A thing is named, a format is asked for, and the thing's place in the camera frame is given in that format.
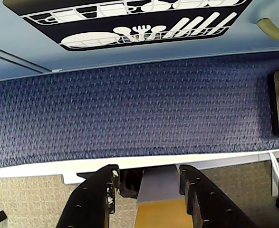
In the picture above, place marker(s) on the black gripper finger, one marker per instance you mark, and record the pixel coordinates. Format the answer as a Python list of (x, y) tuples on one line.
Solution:
[(208, 204), (89, 202)]

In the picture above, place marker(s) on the gray and wood beam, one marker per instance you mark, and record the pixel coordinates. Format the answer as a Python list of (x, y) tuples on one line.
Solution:
[(159, 190)]

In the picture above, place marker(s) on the white board edge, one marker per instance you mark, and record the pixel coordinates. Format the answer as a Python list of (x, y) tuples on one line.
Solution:
[(46, 169)]

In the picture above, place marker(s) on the blue woven mat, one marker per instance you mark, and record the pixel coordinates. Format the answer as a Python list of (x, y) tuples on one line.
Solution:
[(134, 111)]

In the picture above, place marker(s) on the blue toy kitchen panel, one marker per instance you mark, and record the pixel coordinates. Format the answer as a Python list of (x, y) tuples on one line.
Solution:
[(22, 42)]

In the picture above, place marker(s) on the black dish rack decal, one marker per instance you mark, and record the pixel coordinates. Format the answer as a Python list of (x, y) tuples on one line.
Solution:
[(101, 26)]

